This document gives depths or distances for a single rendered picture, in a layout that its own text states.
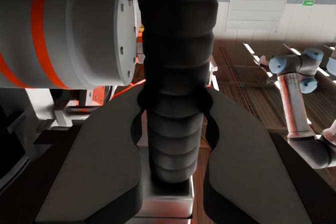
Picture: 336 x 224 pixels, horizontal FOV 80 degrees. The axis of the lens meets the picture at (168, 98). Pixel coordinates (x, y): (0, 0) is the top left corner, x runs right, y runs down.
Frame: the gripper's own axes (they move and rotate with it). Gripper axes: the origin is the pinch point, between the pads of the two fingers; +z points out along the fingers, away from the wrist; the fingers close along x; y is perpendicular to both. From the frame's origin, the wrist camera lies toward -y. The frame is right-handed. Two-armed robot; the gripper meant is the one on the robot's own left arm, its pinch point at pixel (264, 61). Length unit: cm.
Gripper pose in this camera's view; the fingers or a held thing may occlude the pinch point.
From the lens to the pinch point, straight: 137.0
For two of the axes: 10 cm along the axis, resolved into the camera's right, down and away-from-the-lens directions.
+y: 1.5, -8.4, -5.1
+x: -9.7, -0.3, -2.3
